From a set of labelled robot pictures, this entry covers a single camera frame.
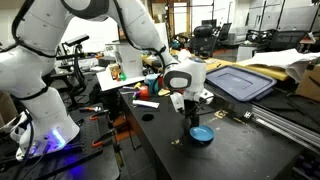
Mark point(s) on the aluminium frame side table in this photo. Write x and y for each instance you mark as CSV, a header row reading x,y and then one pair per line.
x,y
283,128

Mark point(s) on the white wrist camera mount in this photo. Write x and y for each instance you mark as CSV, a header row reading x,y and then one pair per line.
x,y
176,101

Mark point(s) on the black camera stand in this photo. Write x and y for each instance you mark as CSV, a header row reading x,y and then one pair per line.
x,y
76,40

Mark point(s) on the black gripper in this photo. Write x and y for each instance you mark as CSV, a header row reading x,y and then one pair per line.
x,y
191,107

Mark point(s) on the white flat board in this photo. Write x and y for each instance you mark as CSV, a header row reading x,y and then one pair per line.
x,y
106,83

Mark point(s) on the purple toy eggplant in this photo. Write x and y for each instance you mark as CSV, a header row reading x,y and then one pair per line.
x,y
135,96

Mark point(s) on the black mesh chair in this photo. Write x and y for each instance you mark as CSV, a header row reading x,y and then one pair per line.
x,y
286,40

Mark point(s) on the dark blue bin lid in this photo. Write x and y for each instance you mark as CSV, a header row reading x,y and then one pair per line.
x,y
240,83

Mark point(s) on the taped cardboard box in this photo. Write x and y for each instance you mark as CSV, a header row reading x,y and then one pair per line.
x,y
310,86

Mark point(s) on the white low cabinet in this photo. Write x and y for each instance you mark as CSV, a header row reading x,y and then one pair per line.
x,y
246,53

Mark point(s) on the small green toy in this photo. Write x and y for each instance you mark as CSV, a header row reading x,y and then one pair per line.
x,y
122,77

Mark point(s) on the orange black clamp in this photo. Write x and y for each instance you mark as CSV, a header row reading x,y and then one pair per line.
x,y
95,117
97,144

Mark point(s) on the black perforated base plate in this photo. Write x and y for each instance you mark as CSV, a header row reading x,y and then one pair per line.
x,y
83,133

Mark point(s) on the blue cup white rim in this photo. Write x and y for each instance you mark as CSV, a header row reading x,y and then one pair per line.
x,y
152,85

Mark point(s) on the wooden table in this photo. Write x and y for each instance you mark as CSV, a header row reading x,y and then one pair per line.
x,y
216,63

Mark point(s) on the pale yellow plastic saucer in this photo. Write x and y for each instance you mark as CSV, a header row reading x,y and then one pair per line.
x,y
162,93

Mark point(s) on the white paper pile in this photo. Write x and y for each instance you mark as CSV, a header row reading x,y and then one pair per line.
x,y
283,58

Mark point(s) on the red and white cup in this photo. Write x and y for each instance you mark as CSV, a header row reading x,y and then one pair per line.
x,y
160,82

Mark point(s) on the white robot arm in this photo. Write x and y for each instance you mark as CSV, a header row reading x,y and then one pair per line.
x,y
33,73

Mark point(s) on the red toy mug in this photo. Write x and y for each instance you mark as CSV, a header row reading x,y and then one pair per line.
x,y
144,93

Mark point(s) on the black office chair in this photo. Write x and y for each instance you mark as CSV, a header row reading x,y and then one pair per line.
x,y
224,31
203,31

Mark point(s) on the blue plastic saucer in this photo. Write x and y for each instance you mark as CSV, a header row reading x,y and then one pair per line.
x,y
204,134

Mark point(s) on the yellow board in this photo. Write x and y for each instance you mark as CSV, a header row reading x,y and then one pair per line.
x,y
266,71

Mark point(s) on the white tube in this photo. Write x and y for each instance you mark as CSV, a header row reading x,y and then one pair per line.
x,y
145,104

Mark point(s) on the white box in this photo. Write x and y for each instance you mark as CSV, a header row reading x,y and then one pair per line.
x,y
130,61

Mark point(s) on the yellow toy banana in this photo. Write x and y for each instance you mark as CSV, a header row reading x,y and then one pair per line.
x,y
137,85

